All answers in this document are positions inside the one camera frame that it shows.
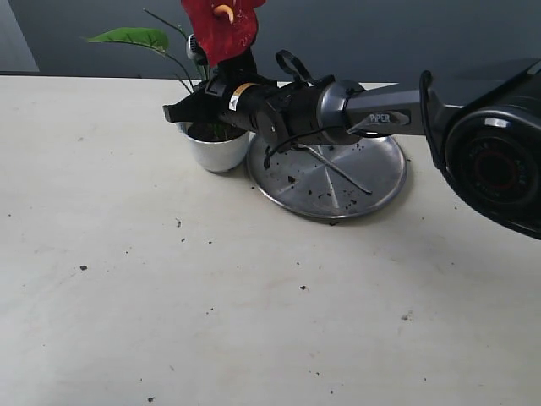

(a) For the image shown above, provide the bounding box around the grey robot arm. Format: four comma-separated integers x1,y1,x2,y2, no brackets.
163,52,540,239

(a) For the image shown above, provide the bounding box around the round steel plate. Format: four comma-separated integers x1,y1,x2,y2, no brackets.
246,135,407,220

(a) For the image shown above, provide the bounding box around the artificial red anthurium plant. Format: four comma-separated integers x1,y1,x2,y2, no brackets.
84,0,265,94

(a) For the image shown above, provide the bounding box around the steel spork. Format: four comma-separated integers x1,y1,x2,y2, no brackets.
295,144,373,195

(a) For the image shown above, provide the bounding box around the white plastic flower pot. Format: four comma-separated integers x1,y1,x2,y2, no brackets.
176,123,250,173

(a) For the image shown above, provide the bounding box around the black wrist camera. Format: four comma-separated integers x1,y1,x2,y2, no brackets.
185,33,259,81

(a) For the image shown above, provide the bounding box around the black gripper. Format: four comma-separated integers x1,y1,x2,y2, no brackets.
162,77,279,129

